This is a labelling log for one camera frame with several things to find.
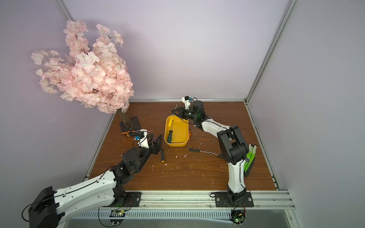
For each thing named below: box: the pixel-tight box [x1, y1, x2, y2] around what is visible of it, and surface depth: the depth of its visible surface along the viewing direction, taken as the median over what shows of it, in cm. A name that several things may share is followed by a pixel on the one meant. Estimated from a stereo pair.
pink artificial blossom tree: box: [30, 19, 135, 130], surface depth 61 cm
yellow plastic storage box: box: [163, 114, 189, 148], surface depth 98 cm
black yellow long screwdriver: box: [187, 147, 220, 157], surface depth 92 cm
